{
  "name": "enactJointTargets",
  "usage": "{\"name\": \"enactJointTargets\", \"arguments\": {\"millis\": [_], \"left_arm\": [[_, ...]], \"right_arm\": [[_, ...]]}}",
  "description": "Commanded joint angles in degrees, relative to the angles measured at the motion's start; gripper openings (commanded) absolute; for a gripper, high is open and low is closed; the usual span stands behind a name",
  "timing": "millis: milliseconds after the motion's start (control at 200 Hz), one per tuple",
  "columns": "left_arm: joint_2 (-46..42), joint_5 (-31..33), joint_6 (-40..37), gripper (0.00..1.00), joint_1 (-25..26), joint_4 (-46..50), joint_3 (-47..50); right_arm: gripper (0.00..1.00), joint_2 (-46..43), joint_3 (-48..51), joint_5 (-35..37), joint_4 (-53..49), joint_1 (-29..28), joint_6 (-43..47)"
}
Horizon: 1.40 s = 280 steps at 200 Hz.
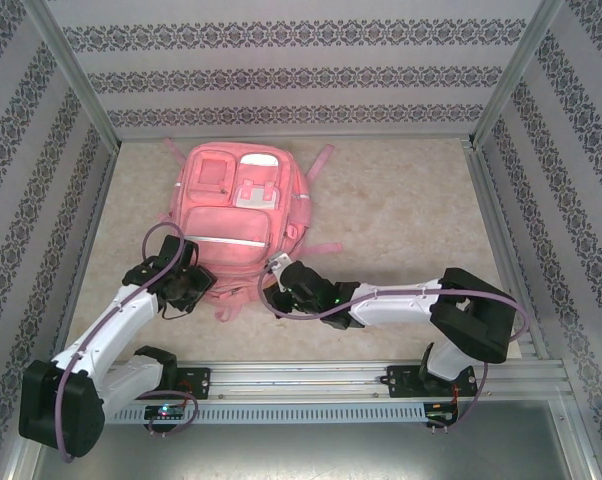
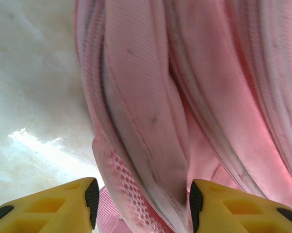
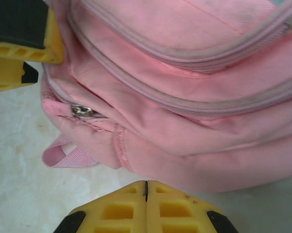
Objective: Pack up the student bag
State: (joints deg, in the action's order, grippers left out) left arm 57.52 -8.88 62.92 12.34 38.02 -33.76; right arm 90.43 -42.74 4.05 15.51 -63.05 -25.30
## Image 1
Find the aluminium table side rail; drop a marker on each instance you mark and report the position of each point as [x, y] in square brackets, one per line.
[496, 225]
[100, 200]

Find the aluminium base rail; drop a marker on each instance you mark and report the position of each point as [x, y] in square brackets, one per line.
[301, 380]

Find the pink backpack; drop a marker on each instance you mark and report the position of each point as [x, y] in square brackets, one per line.
[221, 235]

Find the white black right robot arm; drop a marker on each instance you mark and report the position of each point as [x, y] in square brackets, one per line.
[396, 302]

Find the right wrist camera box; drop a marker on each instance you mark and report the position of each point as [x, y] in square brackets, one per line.
[280, 261]

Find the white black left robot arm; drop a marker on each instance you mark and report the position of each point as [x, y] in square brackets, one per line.
[106, 320]

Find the aluminium frame post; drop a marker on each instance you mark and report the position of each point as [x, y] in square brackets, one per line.
[76, 75]
[516, 75]

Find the grey metal sheet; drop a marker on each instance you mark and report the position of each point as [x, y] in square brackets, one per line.
[301, 455]

